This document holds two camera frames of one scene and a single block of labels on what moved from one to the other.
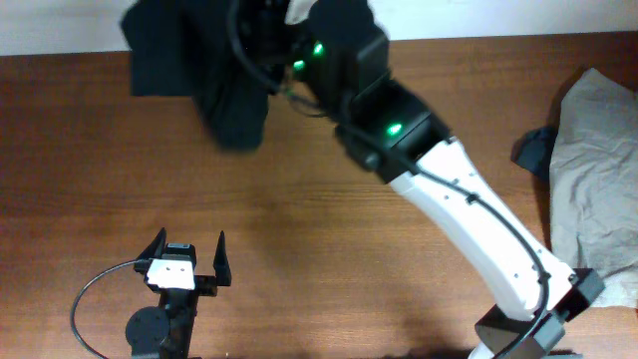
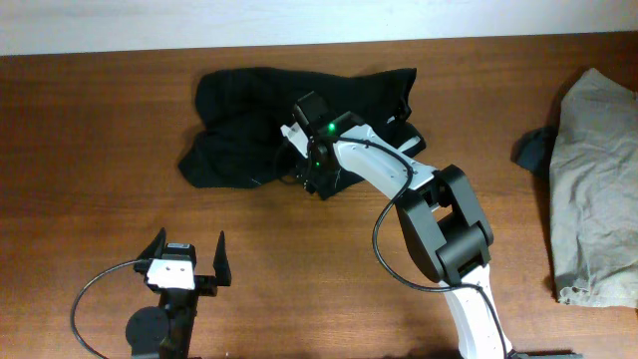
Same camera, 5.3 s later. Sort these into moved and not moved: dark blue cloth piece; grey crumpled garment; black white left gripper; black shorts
Moved: black shorts
Not moved: black white left gripper; dark blue cloth piece; grey crumpled garment
